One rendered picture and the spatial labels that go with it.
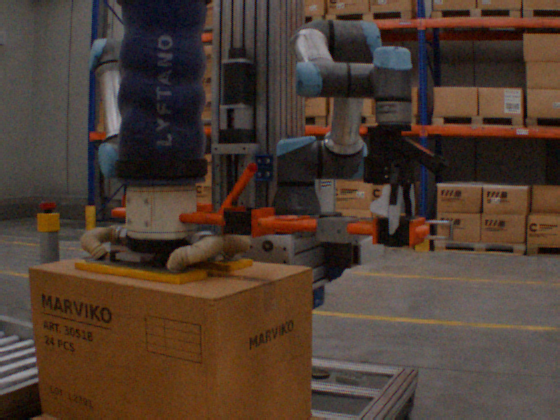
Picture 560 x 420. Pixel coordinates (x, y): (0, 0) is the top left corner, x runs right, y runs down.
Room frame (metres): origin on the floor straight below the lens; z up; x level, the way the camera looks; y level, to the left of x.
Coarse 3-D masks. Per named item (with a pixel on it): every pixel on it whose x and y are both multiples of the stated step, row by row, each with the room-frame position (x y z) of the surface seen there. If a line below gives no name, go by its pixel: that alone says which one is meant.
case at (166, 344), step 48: (48, 288) 1.53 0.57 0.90; (96, 288) 1.44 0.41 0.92; (144, 288) 1.36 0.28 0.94; (192, 288) 1.35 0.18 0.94; (240, 288) 1.36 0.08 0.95; (288, 288) 1.51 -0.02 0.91; (48, 336) 1.54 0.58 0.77; (96, 336) 1.44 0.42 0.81; (144, 336) 1.37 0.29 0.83; (192, 336) 1.30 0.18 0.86; (240, 336) 1.34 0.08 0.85; (288, 336) 1.51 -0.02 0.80; (48, 384) 1.55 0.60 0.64; (96, 384) 1.45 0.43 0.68; (144, 384) 1.37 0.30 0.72; (192, 384) 1.30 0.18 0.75; (240, 384) 1.33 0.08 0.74; (288, 384) 1.51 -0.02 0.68
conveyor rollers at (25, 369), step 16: (0, 336) 2.30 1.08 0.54; (16, 336) 2.28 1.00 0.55; (0, 352) 2.08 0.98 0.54; (16, 352) 2.07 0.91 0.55; (32, 352) 2.11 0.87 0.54; (0, 368) 1.89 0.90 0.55; (16, 368) 1.93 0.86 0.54; (32, 368) 1.91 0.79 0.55; (0, 384) 1.76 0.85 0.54; (16, 384) 1.81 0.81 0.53
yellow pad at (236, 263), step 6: (234, 258) 1.61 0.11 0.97; (240, 258) 1.63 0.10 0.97; (198, 264) 1.59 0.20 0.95; (204, 264) 1.58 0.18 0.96; (210, 264) 1.58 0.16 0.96; (216, 264) 1.57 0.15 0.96; (222, 264) 1.56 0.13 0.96; (228, 264) 1.55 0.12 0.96; (234, 264) 1.56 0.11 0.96; (240, 264) 1.58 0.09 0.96; (246, 264) 1.61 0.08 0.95; (216, 270) 1.57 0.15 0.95; (222, 270) 1.56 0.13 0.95; (228, 270) 1.55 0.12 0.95; (234, 270) 1.56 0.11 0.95
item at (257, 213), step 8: (224, 208) 1.45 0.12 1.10; (232, 208) 1.47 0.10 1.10; (240, 208) 1.50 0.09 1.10; (248, 208) 1.52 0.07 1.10; (256, 208) 1.50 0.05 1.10; (264, 208) 1.45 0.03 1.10; (272, 208) 1.47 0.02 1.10; (224, 216) 1.44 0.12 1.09; (232, 216) 1.43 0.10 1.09; (240, 216) 1.42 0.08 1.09; (248, 216) 1.41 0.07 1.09; (256, 216) 1.42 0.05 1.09; (264, 216) 1.44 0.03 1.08; (224, 224) 1.45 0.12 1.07; (232, 224) 1.44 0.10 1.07; (240, 224) 1.43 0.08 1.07; (248, 224) 1.42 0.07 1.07; (256, 224) 1.42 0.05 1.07; (224, 232) 1.44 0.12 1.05; (232, 232) 1.43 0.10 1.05; (240, 232) 1.42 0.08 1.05; (248, 232) 1.41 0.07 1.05; (256, 232) 1.42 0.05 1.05; (264, 232) 1.44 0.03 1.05; (272, 232) 1.47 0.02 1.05
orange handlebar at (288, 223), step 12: (204, 204) 1.80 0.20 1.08; (120, 216) 1.63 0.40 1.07; (180, 216) 1.53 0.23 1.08; (192, 216) 1.51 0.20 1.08; (204, 216) 1.49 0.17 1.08; (216, 216) 1.48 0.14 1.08; (276, 216) 1.46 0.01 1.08; (288, 216) 1.41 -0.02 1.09; (300, 216) 1.41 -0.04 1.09; (276, 228) 1.40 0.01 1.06; (288, 228) 1.38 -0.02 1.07; (300, 228) 1.37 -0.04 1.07; (312, 228) 1.35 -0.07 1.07; (348, 228) 1.31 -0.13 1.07; (360, 228) 1.30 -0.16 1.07; (420, 228) 1.25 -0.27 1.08
